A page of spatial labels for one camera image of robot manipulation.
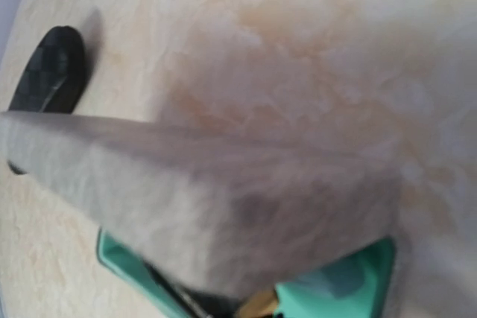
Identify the grey glasses case green lining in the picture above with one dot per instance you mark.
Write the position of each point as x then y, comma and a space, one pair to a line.
220, 214

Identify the black round sunglasses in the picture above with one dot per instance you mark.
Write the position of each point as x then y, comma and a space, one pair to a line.
200, 304

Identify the black oval glasses case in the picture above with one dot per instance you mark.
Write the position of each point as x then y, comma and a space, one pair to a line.
55, 76

